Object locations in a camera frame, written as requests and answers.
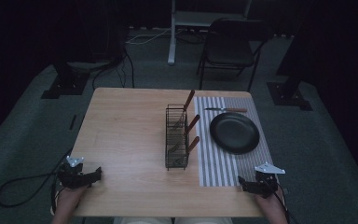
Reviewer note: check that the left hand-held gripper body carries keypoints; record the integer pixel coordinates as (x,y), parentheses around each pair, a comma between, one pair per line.
(71,178)

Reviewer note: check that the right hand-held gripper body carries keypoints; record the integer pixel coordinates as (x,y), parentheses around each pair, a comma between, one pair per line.
(266,182)

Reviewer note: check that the person's left hand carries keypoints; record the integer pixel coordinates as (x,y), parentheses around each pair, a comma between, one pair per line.
(70,196)

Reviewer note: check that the person's right hand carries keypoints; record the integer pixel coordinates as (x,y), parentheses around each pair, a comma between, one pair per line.
(268,203)

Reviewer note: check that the grey striped placemat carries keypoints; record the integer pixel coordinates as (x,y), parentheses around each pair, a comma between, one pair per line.
(217,168)

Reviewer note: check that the black round plate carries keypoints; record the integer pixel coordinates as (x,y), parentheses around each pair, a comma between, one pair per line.
(234,133)

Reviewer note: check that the person's legs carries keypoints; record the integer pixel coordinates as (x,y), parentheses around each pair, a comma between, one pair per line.
(174,221)

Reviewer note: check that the black stand with base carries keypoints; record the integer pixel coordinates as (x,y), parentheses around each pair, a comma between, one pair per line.
(66,82)
(289,93)

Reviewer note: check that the black folding chair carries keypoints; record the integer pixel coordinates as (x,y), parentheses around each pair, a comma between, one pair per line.
(230,51)

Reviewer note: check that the white desk frame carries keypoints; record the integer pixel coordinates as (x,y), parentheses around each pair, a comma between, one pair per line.
(172,46)

